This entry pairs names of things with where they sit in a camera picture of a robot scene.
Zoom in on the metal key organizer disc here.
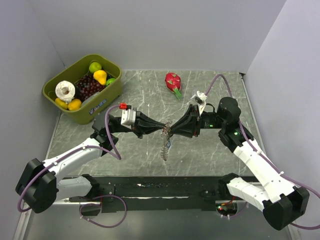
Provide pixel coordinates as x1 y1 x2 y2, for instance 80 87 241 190
161 119 173 161

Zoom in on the red dragon fruit toy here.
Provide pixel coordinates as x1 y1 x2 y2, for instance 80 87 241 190
164 72 182 100

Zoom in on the purple cable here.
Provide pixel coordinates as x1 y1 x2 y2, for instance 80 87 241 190
205 73 320 230
16 104 128 228

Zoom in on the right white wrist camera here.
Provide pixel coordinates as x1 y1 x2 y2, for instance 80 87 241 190
191 90 208 116

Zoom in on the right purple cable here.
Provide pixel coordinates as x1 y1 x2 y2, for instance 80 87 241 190
205 73 320 230

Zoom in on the small green lime toy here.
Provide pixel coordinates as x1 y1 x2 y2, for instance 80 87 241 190
106 77 116 86

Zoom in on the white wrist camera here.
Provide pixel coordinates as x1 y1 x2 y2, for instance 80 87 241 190
191 90 208 116
119 103 137 126

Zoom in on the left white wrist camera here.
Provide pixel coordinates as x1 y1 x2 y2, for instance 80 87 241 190
119 103 137 126

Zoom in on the purple grapes toy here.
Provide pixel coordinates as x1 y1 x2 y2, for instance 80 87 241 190
75 74 106 102

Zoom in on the white tape roll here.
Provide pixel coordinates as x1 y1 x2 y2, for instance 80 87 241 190
55 80 76 104

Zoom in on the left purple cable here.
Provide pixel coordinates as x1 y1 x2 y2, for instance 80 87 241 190
16 104 128 228

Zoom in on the yellow lemon toy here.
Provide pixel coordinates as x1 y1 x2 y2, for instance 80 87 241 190
55 97 68 110
67 98 82 111

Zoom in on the yellow pear toy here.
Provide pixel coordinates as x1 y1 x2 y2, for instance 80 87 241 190
93 70 108 86

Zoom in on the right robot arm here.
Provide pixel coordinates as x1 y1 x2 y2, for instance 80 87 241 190
169 97 310 231

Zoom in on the olive green plastic bin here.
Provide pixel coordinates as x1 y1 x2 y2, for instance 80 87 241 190
42 54 123 125

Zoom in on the green apple toy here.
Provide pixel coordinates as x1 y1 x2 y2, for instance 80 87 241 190
89 61 102 74

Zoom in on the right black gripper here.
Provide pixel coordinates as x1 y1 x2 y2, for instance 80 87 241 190
170 103 226 138

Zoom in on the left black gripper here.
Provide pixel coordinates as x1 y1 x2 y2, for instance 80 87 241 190
110 110 166 139

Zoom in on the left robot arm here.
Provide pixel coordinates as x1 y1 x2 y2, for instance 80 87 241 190
15 109 165 213

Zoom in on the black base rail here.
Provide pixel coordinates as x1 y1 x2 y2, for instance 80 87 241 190
69 173 237 213

